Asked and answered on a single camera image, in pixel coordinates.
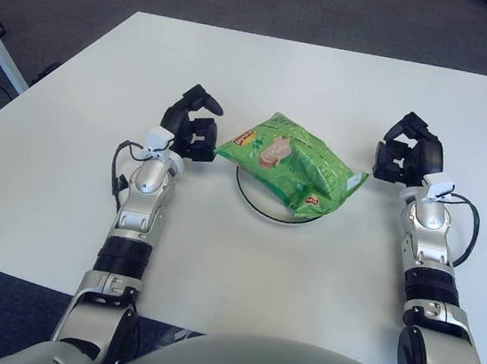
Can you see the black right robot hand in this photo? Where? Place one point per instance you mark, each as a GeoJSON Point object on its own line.
{"type": "Point", "coordinates": [431, 157]}

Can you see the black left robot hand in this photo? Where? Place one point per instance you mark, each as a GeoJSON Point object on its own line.
{"type": "Point", "coordinates": [175, 121]}

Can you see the green snack bag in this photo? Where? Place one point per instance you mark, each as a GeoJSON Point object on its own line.
{"type": "Point", "coordinates": [300, 162]}

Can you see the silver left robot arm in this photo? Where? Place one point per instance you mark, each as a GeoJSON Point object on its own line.
{"type": "Point", "coordinates": [149, 183]}

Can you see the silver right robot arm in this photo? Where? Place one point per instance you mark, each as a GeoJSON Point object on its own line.
{"type": "Point", "coordinates": [430, 233]}

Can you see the white plate with black rim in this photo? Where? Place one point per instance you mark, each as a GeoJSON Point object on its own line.
{"type": "Point", "coordinates": [258, 206]}

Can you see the black chair caster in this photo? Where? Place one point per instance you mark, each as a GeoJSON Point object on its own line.
{"type": "Point", "coordinates": [48, 71]}

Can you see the white side table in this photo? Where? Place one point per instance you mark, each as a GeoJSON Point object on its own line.
{"type": "Point", "coordinates": [4, 58]}

